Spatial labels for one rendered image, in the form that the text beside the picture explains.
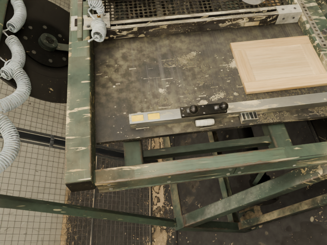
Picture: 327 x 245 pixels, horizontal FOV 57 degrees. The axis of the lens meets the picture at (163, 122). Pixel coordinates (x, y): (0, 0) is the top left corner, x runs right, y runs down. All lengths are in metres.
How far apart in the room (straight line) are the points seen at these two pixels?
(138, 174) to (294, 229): 1.66
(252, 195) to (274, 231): 0.89
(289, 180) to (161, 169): 0.78
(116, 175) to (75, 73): 0.51
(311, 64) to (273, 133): 0.42
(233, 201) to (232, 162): 0.71
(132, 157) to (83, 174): 0.24
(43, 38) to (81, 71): 0.60
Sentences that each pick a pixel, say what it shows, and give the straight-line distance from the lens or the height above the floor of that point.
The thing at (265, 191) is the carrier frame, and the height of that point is 0.79.
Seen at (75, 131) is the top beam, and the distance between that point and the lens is 1.24.
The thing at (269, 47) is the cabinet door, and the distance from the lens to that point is 1.66.
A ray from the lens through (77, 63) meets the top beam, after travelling 1.45.
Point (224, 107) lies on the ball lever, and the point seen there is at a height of 1.42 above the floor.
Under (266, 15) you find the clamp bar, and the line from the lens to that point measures 1.75.
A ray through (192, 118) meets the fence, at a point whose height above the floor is 1.42.
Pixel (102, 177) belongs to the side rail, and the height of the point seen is 1.74.
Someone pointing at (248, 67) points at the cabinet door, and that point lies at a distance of 1.54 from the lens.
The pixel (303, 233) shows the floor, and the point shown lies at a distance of 2.57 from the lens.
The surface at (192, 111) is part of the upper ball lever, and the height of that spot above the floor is 1.51.
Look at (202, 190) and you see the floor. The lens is 3.16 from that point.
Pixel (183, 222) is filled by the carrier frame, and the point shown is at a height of 0.79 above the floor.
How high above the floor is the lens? 2.30
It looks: 37 degrees down
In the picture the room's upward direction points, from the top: 73 degrees counter-clockwise
